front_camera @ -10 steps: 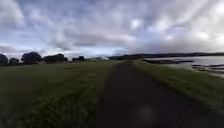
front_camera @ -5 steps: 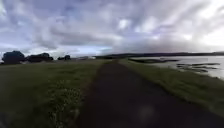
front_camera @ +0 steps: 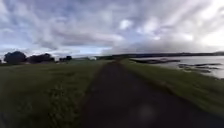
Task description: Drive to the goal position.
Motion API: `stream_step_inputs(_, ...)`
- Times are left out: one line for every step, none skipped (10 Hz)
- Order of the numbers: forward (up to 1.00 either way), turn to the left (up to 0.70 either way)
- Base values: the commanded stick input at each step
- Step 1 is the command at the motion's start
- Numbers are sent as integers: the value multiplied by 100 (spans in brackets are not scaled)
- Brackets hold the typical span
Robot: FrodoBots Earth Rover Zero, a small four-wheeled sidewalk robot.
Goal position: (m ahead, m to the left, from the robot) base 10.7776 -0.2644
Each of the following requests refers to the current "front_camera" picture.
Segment wide green grass field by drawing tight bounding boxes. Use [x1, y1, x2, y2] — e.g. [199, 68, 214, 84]
[0, 59, 111, 128]

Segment dark distant shore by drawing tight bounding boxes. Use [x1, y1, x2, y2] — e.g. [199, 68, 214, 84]
[96, 51, 224, 61]

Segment row of dark trees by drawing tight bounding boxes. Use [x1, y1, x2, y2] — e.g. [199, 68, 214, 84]
[0, 50, 73, 65]

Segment green grass bank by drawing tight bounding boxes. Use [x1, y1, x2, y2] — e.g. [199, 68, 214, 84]
[119, 58, 224, 116]

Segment dark mud flats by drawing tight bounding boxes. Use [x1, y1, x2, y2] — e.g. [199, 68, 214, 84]
[129, 58, 224, 74]

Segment grey water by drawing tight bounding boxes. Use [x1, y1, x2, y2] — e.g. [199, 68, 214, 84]
[133, 55, 224, 80]

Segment dark asphalt path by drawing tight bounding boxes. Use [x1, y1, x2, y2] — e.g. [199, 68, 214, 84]
[78, 60, 224, 128]

